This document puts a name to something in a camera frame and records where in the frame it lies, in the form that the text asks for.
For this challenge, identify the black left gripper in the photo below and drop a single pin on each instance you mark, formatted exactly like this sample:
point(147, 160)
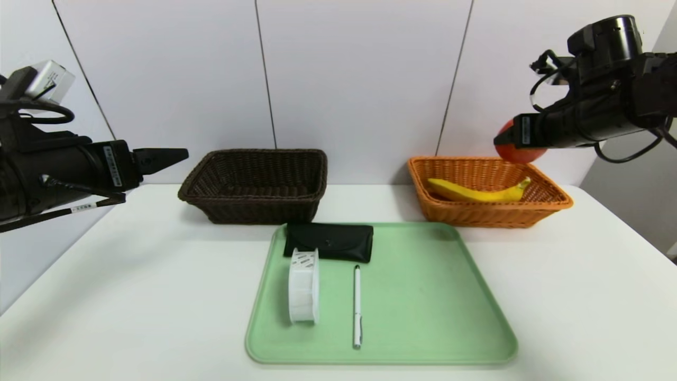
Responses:
point(117, 165)

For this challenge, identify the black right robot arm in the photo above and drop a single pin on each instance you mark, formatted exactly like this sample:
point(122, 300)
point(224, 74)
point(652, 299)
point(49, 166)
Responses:
point(613, 116)

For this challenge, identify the orange wicker basket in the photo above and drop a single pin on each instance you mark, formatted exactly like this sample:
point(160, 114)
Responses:
point(476, 217)

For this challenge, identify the black glasses case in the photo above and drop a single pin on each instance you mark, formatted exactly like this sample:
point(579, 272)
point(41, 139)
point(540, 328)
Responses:
point(328, 241)

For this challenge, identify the white tape roll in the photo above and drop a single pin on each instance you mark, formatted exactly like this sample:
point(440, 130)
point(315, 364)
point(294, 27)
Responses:
point(304, 291)

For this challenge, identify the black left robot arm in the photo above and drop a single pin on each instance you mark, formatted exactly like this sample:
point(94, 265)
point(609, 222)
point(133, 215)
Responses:
point(47, 174)

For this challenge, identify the light green plastic tray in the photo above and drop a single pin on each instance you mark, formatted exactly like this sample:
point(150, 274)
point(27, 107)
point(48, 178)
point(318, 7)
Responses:
point(412, 317)

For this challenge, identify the white pen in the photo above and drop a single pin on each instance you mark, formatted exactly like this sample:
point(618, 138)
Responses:
point(357, 296)

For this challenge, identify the yellow banana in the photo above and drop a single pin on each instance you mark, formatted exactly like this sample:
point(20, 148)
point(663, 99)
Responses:
point(476, 194)

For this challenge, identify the red apple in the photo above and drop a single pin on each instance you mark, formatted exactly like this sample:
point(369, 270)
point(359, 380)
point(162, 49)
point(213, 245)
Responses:
point(521, 155)

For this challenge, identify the dark brown wicker basket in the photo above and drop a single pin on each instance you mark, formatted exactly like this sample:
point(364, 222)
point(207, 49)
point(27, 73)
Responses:
point(254, 211)

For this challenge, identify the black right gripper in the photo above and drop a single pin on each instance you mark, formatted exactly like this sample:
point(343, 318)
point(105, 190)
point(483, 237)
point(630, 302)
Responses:
point(523, 130)

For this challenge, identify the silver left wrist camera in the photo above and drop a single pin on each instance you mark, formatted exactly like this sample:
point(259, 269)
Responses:
point(53, 76)

